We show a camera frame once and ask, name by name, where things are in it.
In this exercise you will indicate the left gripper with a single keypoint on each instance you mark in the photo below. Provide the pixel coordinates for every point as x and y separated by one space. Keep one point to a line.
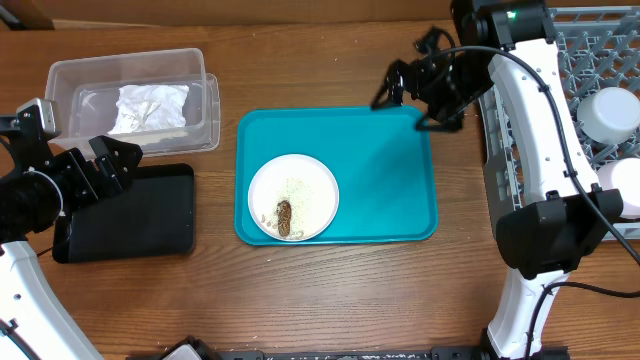
117 176

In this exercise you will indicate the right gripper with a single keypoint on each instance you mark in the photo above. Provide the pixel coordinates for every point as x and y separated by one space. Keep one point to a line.
420 77

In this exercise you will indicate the white napkin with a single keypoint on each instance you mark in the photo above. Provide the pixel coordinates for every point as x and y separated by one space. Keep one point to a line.
143 108

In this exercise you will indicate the black plastic tray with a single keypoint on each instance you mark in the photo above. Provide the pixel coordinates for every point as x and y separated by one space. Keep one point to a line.
154 217

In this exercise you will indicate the large white plate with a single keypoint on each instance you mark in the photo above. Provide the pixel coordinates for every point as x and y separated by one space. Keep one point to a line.
308 185

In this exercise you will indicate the grey bowl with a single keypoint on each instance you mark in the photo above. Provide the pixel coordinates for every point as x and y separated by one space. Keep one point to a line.
609 116

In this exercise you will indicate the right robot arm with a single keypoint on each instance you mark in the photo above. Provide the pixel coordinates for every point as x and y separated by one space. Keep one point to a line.
511 46

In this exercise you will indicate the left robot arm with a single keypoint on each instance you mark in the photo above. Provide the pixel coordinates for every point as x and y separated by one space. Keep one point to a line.
34 324

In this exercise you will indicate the grey dishwasher rack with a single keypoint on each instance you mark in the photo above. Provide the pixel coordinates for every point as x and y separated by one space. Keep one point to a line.
598 49

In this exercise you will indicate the teal serving tray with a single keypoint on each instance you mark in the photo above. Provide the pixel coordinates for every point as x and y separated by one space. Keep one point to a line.
382 165

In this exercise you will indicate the clear plastic bin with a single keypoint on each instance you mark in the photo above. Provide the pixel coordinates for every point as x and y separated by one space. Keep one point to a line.
85 92

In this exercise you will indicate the brown food scrap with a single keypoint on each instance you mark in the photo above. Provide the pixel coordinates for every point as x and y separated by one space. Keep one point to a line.
284 215

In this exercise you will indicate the brown cardboard backdrop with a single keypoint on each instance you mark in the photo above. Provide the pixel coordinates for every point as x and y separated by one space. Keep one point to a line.
51 14

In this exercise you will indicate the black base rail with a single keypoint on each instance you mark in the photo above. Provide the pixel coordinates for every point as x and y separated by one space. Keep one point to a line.
203 351

